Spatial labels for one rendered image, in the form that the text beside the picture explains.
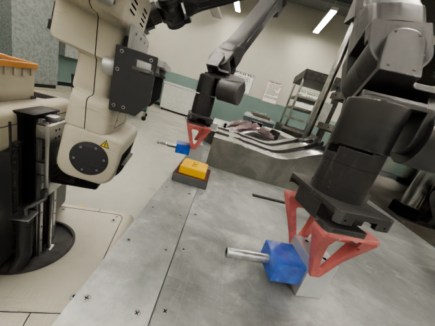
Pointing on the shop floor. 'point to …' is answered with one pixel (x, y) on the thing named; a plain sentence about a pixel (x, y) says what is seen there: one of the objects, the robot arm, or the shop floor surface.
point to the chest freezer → (177, 97)
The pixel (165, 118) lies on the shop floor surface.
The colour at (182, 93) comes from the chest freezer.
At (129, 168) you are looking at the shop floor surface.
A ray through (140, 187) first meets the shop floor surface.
